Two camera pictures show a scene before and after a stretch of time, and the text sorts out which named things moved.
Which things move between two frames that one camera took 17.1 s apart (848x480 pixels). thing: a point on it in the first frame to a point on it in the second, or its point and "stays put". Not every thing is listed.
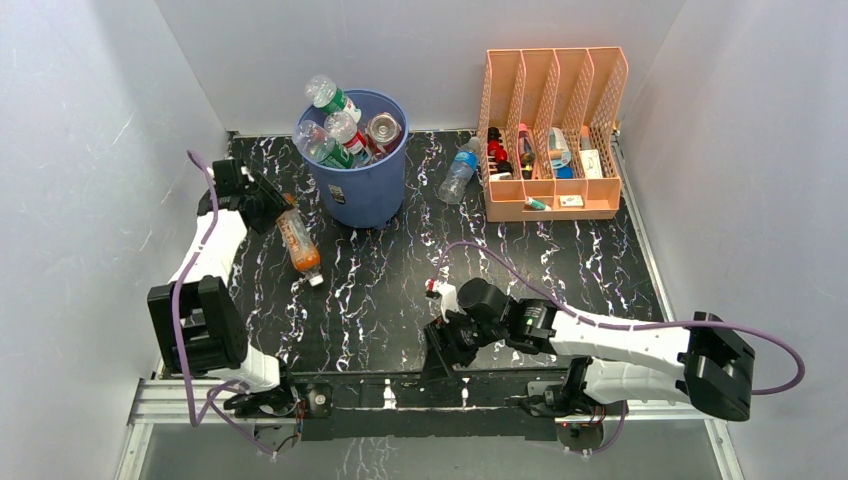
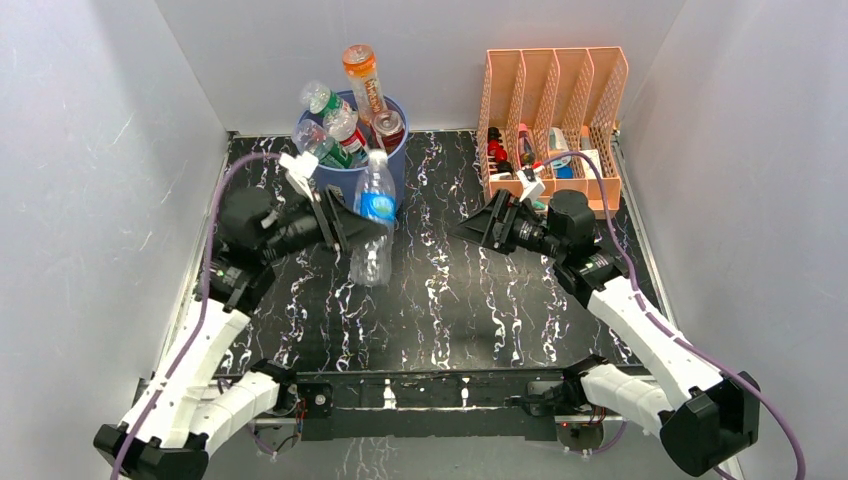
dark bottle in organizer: [526, 153] stays put
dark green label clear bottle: [314, 143] stays put
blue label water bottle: [461, 172] to [375, 199]
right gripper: [440, 345] to [501, 223]
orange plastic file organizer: [548, 133] stays put
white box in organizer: [592, 164] stays put
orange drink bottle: [303, 252] to [360, 65]
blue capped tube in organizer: [559, 154] stays put
